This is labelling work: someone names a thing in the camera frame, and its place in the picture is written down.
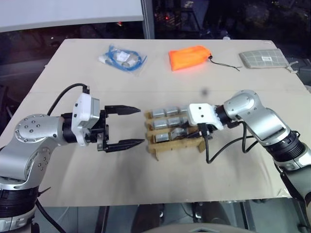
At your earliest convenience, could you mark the grey metal post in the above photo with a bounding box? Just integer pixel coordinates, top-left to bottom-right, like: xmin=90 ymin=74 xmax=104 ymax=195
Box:
xmin=141 ymin=0 xmax=156 ymax=40

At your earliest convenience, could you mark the orange drawstring pouch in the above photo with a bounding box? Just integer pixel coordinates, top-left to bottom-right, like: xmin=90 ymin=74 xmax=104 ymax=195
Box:
xmin=168 ymin=46 xmax=243 ymax=72

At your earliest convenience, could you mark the grey grid-pattern pouch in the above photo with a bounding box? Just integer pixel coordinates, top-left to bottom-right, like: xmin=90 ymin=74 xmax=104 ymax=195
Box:
xmin=238 ymin=48 xmax=300 ymax=74

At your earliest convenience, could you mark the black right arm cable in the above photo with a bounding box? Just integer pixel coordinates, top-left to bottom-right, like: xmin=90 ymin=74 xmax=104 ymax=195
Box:
xmin=198 ymin=121 xmax=258 ymax=165

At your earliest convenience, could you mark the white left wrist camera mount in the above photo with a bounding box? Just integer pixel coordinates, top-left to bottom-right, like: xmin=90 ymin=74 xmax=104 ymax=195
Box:
xmin=71 ymin=93 xmax=101 ymax=148

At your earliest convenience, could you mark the wooden rack tray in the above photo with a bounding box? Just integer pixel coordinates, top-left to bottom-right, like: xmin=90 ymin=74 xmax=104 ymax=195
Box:
xmin=144 ymin=106 xmax=206 ymax=162

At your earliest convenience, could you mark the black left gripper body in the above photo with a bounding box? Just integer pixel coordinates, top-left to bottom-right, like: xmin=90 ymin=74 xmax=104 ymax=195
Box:
xmin=85 ymin=109 xmax=110 ymax=152

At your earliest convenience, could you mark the dark grey box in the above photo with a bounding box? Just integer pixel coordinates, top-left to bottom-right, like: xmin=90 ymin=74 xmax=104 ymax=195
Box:
xmin=298 ymin=60 xmax=311 ymax=83

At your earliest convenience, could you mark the white board panel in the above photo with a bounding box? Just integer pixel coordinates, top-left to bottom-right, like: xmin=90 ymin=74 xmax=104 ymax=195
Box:
xmin=0 ymin=0 xmax=144 ymax=33

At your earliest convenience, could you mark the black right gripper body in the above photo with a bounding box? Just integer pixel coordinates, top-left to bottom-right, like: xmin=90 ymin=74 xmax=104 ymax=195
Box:
xmin=184 ymin=121 xmax=216 ymax=140

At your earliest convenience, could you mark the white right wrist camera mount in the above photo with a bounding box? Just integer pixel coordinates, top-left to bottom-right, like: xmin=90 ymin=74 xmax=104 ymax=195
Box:
xmin=188 ymin=102 xmax=225 ymax=131

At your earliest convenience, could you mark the bagged blue cable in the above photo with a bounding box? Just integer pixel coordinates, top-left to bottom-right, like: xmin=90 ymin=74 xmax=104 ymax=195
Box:
xmin=97 ymin=43 xmax=148 ymax=78

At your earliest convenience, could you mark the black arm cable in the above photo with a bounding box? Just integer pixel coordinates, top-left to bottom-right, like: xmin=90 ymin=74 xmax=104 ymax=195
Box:
xmin=198 ymin=121 xmax=258 ymax=165
xmin=47 ymin=83 xmax=91 ymax=117

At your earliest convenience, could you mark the metal table leg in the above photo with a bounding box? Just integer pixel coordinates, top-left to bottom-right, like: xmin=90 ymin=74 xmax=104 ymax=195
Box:
xmin=94 ymin=206 xmax=110 ymax=233

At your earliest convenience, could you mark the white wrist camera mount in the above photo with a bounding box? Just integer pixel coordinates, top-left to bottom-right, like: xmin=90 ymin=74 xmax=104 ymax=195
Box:
xmin=188 ymin=102 xmax=225 ymax=131
xmin=71 ymin=93 xmax=101 ymax=148

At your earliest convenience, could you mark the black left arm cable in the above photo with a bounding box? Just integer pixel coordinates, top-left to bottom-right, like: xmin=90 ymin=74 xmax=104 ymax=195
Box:
xmin=47 ymin=83 xmax=91 ymax=117

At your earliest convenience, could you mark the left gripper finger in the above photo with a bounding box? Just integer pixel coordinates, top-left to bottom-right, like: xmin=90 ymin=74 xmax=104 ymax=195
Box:
xmin=105 ymin=138 xmax=146 ymax=153
xmin=104 ymin=104 xmax=141 ymax=117

